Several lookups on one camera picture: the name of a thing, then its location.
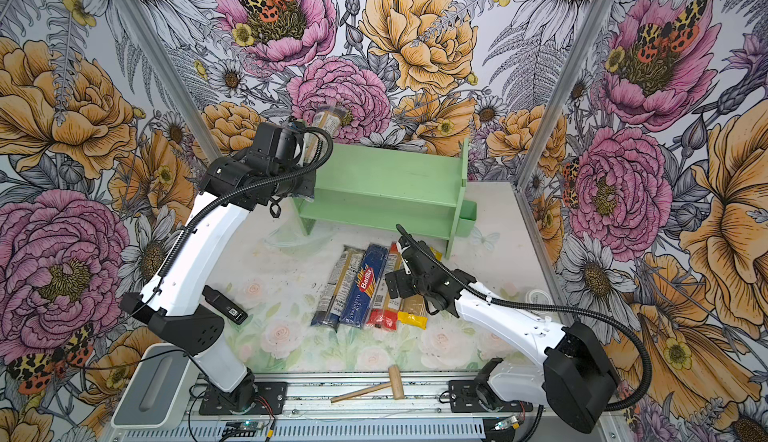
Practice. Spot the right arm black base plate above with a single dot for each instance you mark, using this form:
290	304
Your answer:
465	396

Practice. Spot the red-ended clear spaghetti bag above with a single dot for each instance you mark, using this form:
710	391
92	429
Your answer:
383	313

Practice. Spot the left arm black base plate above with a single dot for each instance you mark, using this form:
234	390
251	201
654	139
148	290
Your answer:
258	398

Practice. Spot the clear tape roll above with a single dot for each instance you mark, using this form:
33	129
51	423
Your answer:
538	296

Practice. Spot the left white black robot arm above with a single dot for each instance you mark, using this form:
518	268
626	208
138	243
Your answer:
171	303

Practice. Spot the yellow spaghetti bag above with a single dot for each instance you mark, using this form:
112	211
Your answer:
411	310

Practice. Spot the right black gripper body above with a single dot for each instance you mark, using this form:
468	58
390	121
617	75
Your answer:
407	283

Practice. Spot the green wooden two-tier shelf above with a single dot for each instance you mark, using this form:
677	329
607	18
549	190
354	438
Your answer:
381	188

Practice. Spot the blue Barilla spaghetti bag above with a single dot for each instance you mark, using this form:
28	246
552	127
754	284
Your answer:
364	286

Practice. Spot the clear spaghetti bag white label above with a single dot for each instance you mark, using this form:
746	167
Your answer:
334	295

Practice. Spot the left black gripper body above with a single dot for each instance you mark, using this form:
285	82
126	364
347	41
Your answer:
301	185

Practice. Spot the black handheld remote device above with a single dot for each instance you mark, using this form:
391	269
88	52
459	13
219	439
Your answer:
223	304

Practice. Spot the small wooden mallet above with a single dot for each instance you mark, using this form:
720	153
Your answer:
394	383

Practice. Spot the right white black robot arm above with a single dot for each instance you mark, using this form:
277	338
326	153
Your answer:
570	374

